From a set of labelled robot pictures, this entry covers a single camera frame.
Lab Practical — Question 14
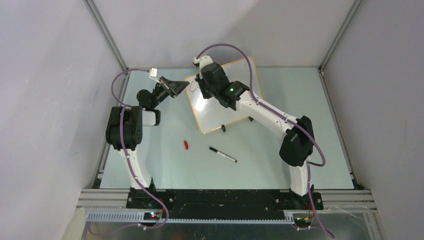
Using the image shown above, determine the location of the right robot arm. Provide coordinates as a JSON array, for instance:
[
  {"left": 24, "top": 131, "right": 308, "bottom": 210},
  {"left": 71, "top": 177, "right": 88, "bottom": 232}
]
[{"left": 194, "top": 59, "right": 315, "bottom": 209}]

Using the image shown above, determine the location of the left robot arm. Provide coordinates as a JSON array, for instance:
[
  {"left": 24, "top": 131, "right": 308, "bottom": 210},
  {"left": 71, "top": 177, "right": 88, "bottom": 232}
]
[{"left": 105, "top": 76, "right": 189, "bottom": 208}]

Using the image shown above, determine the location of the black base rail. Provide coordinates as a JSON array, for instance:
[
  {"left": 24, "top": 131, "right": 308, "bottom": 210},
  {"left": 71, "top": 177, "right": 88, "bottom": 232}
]
[{"left": 126, "top": 188, "right": 324, "bottom": 221}]

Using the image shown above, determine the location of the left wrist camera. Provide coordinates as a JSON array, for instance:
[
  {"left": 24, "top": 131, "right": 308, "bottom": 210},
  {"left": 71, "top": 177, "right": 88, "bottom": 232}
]
[{"left": 149, "top": 67, "right": 159, "bottom": 82}]

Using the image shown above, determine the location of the yellow-framed whiteboard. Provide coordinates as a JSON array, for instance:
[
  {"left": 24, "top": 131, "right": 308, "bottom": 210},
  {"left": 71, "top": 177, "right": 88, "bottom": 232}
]
[{"left": 184, "top": 56, "right": 263, "bottom": 134}]

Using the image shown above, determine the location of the aluminium frame front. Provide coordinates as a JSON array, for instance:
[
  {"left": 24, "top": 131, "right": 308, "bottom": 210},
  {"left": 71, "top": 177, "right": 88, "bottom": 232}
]
[{"left": 77, "top": 189, "right": 380, "bottom": 225}]

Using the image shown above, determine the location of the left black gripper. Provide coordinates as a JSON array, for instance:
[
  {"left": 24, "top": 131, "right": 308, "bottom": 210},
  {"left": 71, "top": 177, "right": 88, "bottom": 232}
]
[{"left": 151, "top": 76, "right": 190, "bottom": 109}]

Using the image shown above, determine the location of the black capped marker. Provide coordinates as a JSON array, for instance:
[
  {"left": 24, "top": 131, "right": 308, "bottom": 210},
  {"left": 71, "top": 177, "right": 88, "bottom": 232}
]
[{"left": 208, "top": 146, "right": 238, "bottom": 163}]

